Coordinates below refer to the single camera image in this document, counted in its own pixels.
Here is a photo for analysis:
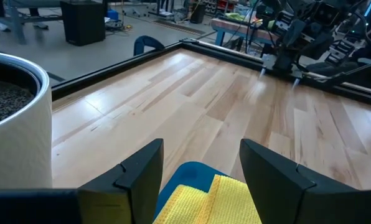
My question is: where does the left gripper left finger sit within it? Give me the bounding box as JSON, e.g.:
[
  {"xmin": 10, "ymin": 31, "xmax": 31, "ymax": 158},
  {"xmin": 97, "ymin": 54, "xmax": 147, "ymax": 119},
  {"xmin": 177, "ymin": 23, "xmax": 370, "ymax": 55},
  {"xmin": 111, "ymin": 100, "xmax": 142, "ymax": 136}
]
[{"xmin": 0, "ymin": 138, "xmax": 165, "ymax": 224}]

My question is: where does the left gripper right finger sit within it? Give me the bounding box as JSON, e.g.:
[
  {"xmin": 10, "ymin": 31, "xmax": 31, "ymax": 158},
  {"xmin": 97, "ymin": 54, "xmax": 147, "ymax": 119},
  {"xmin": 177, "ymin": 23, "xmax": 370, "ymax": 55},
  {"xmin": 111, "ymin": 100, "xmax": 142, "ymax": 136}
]
[{"xmin": 239, "ymin": 138, "xmax": 371, "ymax": 224}]

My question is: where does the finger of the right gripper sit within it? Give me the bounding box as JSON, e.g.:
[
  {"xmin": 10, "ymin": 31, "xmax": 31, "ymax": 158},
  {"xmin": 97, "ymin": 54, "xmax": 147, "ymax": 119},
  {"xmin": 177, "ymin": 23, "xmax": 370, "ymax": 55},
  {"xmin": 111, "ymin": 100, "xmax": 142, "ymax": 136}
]
[{"xmin": 324, "ymin": 37, "xmax": 355, "ymax": 65}]

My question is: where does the yellow microfiber towel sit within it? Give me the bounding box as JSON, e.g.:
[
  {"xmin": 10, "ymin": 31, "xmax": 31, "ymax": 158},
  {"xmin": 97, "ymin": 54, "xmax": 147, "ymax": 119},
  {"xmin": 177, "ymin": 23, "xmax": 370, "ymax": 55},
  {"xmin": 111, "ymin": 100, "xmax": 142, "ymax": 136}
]
[{"xmin": 153, "ymin": 174, "xmax": 263, "ymax": 224}]

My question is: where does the teal plastic bin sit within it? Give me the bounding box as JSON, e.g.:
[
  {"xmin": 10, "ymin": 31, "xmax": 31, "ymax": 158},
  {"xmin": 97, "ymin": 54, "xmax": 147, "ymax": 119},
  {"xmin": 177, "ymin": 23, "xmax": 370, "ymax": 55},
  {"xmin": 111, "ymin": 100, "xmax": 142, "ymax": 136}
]
[{"xmin": 153, "ymin": 161, "xmax": 228, "ymax": 220}]

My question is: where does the blue-legged wooden workbench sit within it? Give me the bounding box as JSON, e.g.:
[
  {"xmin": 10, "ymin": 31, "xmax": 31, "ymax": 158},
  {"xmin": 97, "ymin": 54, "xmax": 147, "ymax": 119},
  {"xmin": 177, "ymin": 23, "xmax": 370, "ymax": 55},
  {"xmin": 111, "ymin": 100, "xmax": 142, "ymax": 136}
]
[{"xmin": 210, "ymin": 17, "xmax": 281, "ymax": 49}]

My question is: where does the black waste bin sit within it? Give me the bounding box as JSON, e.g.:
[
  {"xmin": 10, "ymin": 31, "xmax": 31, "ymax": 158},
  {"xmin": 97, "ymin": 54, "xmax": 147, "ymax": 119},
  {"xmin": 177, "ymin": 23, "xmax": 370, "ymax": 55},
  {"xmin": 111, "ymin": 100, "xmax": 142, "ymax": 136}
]
[{"xmin": 190, "ymin": 2, "xmax": 207, "ymax": 25}]

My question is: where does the green plant in white pot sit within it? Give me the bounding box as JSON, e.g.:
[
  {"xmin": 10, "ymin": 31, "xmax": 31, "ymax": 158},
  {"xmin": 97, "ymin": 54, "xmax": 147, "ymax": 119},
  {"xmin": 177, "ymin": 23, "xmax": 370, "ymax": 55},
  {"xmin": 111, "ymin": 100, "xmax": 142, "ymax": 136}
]
[{"xmin": 0, "ymin": 50, "xmax": 54, "ymax": 190}]

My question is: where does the black box speaker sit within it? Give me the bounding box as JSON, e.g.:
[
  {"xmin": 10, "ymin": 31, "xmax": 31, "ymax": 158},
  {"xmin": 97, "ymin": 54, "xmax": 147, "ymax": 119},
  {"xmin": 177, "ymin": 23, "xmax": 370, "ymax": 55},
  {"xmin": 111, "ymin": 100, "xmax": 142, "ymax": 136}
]
[{"xmin": 60, "ymin": 0, "xmax": 107, "ymax": 47}]

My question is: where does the small blue box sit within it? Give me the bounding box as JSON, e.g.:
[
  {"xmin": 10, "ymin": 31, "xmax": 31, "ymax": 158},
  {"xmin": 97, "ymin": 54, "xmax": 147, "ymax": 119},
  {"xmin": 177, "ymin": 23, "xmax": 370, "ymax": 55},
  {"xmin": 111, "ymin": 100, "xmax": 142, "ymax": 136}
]
[{"xmin": 106, "ymin": 8, "xmax": 120, "ymax": 22}]

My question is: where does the grey metal table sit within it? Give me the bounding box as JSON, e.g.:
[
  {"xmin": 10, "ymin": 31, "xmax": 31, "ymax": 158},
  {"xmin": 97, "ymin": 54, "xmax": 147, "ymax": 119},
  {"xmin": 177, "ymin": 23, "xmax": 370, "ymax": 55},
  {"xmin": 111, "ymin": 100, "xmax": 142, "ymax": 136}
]
[{"xmin": 0, "ymin": 0, "xmax": 65, "ymax": 45}]

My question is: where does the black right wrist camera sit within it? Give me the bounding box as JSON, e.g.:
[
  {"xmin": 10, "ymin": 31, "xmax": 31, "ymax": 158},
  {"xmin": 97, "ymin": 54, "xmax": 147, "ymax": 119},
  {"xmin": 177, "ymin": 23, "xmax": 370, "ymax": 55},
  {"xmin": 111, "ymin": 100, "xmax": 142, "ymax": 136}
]
[{"xmin": 312, "ymin": 2, "xmax": 341, "ymax": 26}]

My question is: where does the black aluminium table frame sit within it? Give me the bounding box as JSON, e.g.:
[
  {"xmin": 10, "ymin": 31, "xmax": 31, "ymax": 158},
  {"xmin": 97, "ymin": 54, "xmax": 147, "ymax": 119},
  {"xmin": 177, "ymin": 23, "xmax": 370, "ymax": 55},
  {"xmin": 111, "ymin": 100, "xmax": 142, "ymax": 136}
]
[{"xmin": 50, "ymin": 37, "xmax": 371, "ymax": 109}]

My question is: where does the black floor cable cover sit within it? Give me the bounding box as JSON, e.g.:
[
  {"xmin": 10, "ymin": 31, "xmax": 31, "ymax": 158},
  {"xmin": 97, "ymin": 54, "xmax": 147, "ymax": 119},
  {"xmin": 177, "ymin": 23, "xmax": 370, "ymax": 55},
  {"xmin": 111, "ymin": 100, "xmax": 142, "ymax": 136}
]
[{"xmin": 152, "ymin": 19, "xmax": 206, "ymax": 35}]

